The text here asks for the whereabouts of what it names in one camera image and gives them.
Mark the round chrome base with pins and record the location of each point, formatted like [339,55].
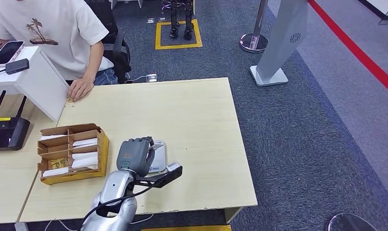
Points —
[350,224]

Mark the cardboard card organizer box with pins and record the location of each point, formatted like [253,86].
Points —
[103,159]

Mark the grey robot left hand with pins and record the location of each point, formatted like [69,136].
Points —
[133,156]

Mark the black camera bracket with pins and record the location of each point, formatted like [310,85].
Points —
[162,180]

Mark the red floor tape line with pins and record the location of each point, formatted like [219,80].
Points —
[356,51]

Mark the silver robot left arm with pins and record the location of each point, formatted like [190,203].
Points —
[117,188]

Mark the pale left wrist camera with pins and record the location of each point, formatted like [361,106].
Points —
[173,166]

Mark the white power strip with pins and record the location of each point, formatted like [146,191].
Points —
[151,78]

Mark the person's left hand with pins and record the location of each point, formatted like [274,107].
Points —
[80,89]

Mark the person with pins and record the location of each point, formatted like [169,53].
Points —
[47,38]

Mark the person's left forearm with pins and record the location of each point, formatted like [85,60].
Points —
[93,63]

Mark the black power bank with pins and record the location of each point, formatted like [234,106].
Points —
[17,66]

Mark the white table legs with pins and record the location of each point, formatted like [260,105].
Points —
[140,3]

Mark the yellow floor tape square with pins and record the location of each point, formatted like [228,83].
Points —
[178,46]
[187,228]

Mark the light wood desk leg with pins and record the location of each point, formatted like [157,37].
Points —
[232,215]

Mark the white card reader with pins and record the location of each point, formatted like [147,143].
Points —
[160,161]

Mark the yellow green printed card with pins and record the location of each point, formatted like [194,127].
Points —
[69,103]

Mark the black office chair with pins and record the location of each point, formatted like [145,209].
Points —
[122,63]

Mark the black humanoid robot legs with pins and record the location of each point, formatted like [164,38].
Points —
[173,16]

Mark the pale grey floor kiosk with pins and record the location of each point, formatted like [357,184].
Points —
[283,32]

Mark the white stand box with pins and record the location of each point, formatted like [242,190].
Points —
[37,83]

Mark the white room key card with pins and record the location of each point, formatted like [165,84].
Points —
[85,155]
[85,163]
[53,137]
[55,172]
[85,142]

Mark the black router with antennas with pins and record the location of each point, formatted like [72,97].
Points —
[9,134]

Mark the smartphone with pale case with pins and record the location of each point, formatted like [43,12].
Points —
[7,52]

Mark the chrome stanchion post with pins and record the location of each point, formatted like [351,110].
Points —
[253,43]

